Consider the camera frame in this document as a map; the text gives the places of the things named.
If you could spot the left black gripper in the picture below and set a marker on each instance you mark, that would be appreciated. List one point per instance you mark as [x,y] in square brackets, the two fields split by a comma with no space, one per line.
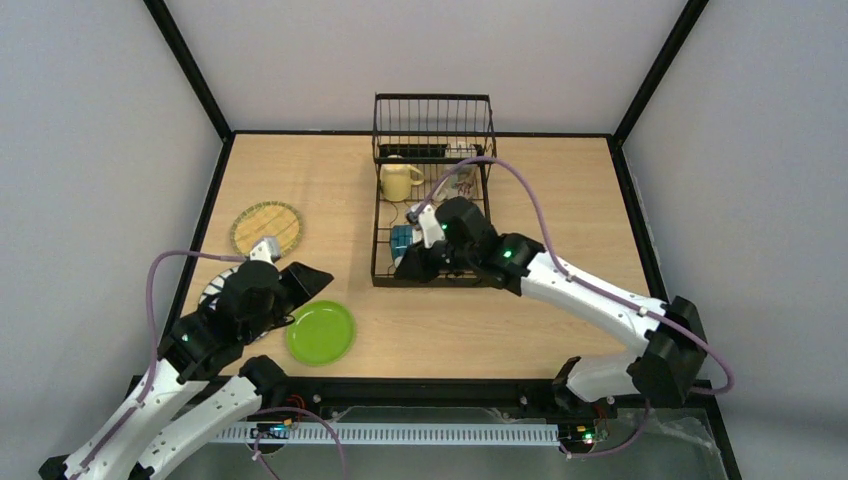
[284,284]

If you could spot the black rimmed white bowl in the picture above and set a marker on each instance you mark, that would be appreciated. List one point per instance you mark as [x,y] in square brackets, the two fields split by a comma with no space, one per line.
[400,238]

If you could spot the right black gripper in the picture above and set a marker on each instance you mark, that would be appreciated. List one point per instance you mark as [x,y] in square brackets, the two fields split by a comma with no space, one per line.
[428,257]

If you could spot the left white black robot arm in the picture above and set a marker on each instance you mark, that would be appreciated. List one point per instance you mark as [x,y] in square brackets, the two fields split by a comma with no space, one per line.
[148,436]

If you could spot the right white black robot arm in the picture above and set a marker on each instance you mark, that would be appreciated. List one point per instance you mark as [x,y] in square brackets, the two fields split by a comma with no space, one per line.
[665,345]

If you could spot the green plastic plate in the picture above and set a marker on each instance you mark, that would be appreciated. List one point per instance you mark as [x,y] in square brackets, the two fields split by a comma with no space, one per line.
[322,333]

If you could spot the yellow ceramic mug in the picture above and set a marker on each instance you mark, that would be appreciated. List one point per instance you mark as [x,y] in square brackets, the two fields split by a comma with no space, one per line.
[397,181]

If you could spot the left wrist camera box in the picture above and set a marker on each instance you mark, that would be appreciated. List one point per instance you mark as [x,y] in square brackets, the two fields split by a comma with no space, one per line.
[267,249]

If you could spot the blue striped white plate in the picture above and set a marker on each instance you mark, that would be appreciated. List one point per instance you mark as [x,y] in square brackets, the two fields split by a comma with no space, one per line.
[214,287]

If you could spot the black wire dish rack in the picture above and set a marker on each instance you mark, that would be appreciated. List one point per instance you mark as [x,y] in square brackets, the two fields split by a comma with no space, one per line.
[416,128]

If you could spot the white slotted cable duct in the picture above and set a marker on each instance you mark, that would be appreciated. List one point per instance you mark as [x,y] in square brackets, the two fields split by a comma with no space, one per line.
[418,434]

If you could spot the woven bamboo plate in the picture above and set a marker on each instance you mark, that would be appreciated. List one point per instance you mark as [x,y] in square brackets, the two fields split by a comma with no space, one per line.
[268,218]

